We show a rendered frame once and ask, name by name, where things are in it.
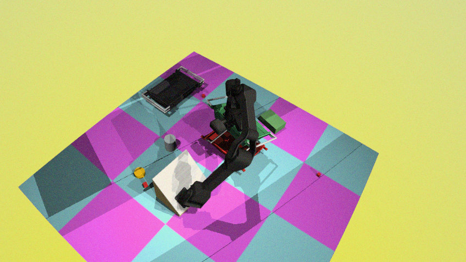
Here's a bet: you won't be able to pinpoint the yellow cylinder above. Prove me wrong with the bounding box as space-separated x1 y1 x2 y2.
134 167 145 179

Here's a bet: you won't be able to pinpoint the grey cylinder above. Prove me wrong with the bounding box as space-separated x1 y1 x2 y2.
164 134 176 152

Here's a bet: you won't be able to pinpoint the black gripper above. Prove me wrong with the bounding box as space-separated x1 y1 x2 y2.
210 106 241 135

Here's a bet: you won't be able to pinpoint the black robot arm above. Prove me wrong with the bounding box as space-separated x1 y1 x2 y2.
175 78 259 209

